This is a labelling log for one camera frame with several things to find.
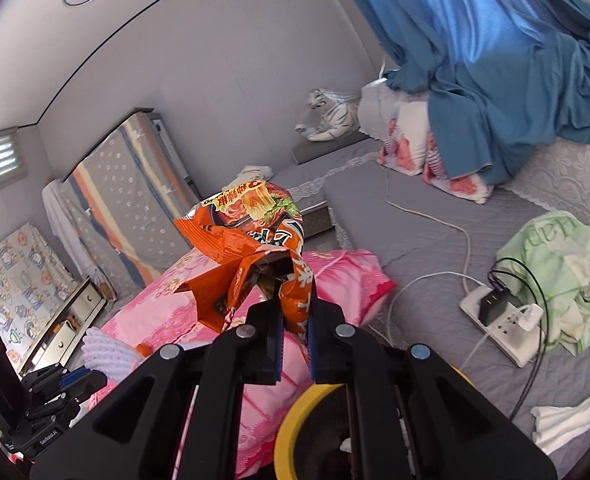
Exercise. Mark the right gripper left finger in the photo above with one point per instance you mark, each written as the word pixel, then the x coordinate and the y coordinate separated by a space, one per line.
pixel 178 414

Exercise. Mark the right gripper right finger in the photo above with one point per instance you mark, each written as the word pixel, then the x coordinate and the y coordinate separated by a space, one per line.
pixel 410 414

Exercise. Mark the white foam fruit net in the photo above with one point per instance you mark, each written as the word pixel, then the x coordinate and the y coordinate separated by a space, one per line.
pixel 112 357

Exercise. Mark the orange snack wrapper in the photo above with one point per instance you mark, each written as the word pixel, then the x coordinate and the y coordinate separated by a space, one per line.
pixel 255 235

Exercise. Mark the yellow rimmed trash bin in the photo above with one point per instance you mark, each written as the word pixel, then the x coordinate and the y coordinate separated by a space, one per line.
pixel 313 440

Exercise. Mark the white drawer cabinet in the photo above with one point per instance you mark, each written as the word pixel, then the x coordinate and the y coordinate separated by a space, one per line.
pixel 64 332

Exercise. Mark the orange peel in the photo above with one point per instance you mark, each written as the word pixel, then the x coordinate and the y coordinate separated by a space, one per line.
pixel 144 350

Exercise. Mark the cartoon print sheet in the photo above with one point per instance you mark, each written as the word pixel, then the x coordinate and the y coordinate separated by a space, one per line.
pixel 34 284

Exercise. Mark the white power strip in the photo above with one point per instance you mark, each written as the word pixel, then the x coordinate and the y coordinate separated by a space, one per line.
pixel 515 330

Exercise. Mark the white tissue on bed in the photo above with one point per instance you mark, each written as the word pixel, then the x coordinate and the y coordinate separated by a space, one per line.
pixel 555 427

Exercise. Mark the grey bed mattress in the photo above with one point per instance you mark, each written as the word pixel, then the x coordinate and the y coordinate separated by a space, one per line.
pixel 426 240

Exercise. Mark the white hanging cloth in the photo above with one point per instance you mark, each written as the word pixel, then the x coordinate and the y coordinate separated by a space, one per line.
pixel 65 229

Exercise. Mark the green white cloth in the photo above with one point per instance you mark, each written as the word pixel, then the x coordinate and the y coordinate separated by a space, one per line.
pixel 552 253

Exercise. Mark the striped upright mattress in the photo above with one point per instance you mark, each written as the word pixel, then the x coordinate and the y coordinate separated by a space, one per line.
pixel 123 197

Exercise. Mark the cream crumpled cloth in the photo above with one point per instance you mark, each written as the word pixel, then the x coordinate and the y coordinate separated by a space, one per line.
pixel 250 173

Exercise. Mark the baby print pillow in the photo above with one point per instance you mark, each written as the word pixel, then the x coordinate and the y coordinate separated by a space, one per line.
pixel 409 147

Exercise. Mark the white tiger plush toy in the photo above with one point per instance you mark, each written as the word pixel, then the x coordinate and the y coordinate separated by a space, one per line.
pixel 329 116

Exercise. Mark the grey pillow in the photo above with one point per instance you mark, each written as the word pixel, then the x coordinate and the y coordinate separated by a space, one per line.
pixel 377 105

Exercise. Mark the blue curtain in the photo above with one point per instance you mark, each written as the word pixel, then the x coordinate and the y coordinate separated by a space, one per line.
pixel 502 76

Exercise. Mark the black charger with cable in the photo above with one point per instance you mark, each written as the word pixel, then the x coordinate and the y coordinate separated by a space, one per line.
pixel 496 300

